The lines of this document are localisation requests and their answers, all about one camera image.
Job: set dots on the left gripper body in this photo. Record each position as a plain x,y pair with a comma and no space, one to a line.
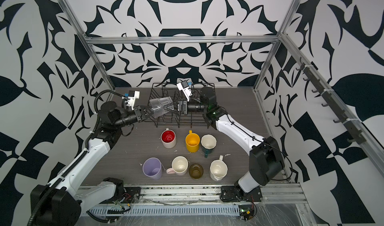
130,118

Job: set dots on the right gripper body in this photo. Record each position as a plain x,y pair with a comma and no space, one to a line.
195,108

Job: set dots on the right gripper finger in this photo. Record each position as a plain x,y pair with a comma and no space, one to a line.
173,104
171,114

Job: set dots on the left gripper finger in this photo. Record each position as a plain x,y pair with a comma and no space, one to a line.
145,109
148,116

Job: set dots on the clear glass tumbler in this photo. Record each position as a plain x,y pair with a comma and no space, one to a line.
161,106

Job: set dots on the dark green mug white inside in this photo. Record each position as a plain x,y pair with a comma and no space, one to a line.
208,143

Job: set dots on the lavender plastic cup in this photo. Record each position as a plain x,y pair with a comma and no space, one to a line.
153,168

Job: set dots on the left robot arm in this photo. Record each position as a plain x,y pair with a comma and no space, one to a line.
58,203

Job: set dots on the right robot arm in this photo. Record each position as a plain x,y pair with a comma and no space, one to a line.
265,158

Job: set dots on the white mug red inside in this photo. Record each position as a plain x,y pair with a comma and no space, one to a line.
168,138

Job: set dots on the yellow mug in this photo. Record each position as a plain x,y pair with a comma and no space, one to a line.
192,142

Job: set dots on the olive green glass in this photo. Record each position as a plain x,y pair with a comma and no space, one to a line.
196,171

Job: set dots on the cream white mug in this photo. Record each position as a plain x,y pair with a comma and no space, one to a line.
218,169

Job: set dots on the green circuit board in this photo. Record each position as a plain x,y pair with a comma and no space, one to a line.
247,212

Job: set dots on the black wire dish rack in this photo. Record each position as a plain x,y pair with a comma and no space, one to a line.
165,89

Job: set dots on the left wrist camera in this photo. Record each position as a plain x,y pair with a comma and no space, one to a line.
130,99

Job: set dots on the cream mug pink handle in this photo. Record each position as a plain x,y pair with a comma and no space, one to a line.
179,166

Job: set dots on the aluminium frame crossbar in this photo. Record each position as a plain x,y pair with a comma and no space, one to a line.
180,39

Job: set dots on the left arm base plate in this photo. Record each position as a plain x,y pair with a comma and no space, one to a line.
127,194

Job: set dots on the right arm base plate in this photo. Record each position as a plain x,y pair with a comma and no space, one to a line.
235,194

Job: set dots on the white slotted cable duct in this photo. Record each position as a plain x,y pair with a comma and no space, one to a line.
162,210

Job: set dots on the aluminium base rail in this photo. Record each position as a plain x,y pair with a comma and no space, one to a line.
209,194

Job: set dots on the grey wall hook rail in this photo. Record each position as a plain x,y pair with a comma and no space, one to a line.
333,101

